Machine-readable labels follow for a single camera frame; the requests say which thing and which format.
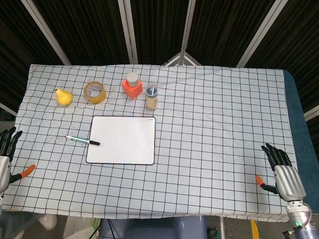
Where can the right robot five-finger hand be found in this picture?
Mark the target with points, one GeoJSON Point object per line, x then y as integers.
{"type": "Point", "coordinates": [289, 180]}

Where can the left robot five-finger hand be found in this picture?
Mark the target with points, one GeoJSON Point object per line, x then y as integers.
{"type": "Point", "coordinates": [5, 169]}

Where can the green marker with black cap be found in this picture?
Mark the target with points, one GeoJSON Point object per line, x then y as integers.
{"type": "Point", "coordinates": [82, 140]}

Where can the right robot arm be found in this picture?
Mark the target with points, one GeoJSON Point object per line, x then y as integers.
{"type": "Point", "coordinates": [299, 216]}

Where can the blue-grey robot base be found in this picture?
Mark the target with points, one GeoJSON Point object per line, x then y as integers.
{"type": "Point", "coordinates": [154, 227]}

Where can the white board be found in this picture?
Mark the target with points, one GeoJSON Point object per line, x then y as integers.
{"type": "Point", "coordinates": [124, 144]}

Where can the white shoe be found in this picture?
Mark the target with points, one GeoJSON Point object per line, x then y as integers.
{"type": "Point", "coordinates": [48, 221]}

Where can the yellow pear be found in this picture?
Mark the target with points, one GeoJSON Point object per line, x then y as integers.
{"type": "Point", "coordinates": [64, 98]}

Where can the white black checked tablecloth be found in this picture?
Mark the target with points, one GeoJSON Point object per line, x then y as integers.
{"type": "Point", "coordinates": [211, 124]}

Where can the clear brown tape roll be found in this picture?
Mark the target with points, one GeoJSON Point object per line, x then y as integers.
{"type": "Point", "coordinates": [99, 98]}

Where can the orange cube block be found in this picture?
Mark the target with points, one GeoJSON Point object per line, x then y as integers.
{"type": "Point", "coordinates": [132, 91]}

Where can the beige sauce bottle blue cap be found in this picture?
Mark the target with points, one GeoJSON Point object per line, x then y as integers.
{"type": "Point", "coordinates": [151, 100]}

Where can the dark folding screen white frames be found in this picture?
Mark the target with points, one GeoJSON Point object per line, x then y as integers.
{"type": "Point", "coordinates": [87, 30]}

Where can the metal screen foot bracket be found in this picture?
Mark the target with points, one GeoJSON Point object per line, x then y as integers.
{"type": "Point", "coordinates": [183, 58]}

